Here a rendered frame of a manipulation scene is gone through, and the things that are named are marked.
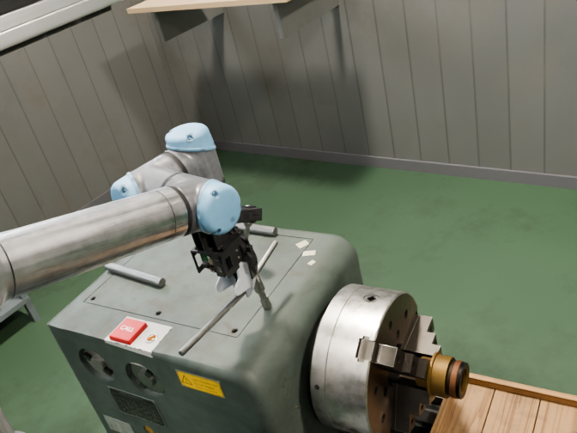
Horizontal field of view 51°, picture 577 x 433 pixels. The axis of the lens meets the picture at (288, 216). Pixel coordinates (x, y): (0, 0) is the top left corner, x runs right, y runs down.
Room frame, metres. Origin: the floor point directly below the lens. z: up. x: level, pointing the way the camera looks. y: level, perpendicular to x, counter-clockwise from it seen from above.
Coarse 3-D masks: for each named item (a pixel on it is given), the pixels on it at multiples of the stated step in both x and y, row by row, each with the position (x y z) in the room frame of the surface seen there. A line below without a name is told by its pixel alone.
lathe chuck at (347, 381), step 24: (360, 288) 1.03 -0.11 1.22; (360, 312) 0.94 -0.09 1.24; (384, 312) 0.92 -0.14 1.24; (408, 312) 1.01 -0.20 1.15; (336, 336) 0.91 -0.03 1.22; (360, 336) 0.89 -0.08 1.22; (384, 336) 0.90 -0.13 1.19; (336, 360) 0.88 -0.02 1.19; (336, 384) 0.85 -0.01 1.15; (360, 384) 0.83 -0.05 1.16; (384, 384) 0.87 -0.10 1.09; (336, 408) 0.84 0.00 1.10; (360, 408) 0.81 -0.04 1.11; (384, 408) 0.86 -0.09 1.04; (384, 432) 0.84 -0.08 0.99
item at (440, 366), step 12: (432, 360) 0.87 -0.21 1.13; (444, 360) 0.87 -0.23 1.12; (432, 372) 0.85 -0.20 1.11; (444, 372) 0.84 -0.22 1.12; (456, 372) 0.84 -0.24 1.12; (468, 372) 0.86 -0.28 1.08; (420, 384) 0.87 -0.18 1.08; (432, 384) 0.84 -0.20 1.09; (444, 384) 0.83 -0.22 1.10; (456, 384) 0.82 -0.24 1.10; (432, 396) 0.85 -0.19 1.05; (444, 396) 0.83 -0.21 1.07; (456, 396) 0.82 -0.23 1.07
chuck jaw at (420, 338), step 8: (416, 312) 1.05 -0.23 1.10; (416, 320) 1.01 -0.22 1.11; (424, 320) 1.01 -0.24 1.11; (432, 320) 1.01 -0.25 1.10; (416, 328) 0.99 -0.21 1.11; (424, 328) 0.99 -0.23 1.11; (432, 328) 1.00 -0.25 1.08; (408, 336) 0.98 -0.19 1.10; (416, 336) 0.97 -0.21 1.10; (424, 336) 0.96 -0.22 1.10; (432, 336) 0.96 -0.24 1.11; (408, 344) 0.96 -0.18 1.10; (416, 344) 0.95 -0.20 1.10; (424, 344) 0.94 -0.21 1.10; (432, 344) 0.94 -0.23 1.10; (408, 352) 0.94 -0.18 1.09; (416, 352) 0.93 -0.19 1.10; (424, 352) 0.92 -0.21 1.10; (432, 352) 0.92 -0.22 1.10; (440, 352) 0.92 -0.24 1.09
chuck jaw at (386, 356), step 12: (360, 348) 0.87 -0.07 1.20; (372, 348) 0.86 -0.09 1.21; (384, 348) 0.86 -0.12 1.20; (396, 348) 0.85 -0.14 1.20; (360, 360) 0.86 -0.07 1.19; (372, 360) 0.85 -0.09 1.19; (384, 360) 0.85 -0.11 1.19; (396, 360) 0.84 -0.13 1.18; (408, 360) 0.86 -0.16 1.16; (420, 360) 0.87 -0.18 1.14; (396, 372) 0.88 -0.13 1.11; (408, 372) 0.84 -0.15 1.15; (420, 372) 0.85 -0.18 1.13
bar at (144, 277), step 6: (108, 264) 1.30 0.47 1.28; (114, 264) 1.30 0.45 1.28; (108, 270) 1.30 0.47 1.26; (114, 270) 1.28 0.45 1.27; (120, 270) 1.27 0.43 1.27; (126, 270) 1.26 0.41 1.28; (132, 270) 1.25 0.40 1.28; (126, 276) 1.25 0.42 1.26; (132, 276) 1.23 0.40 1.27; (138, 276) 1.22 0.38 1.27; (144, 276) 1.21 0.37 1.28; (150, 276) 1.20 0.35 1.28; (156, 276) 1.20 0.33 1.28; (150, 282) 1.19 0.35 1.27; (156, 282) 1.18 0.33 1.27; (162, 282) 1.18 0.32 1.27
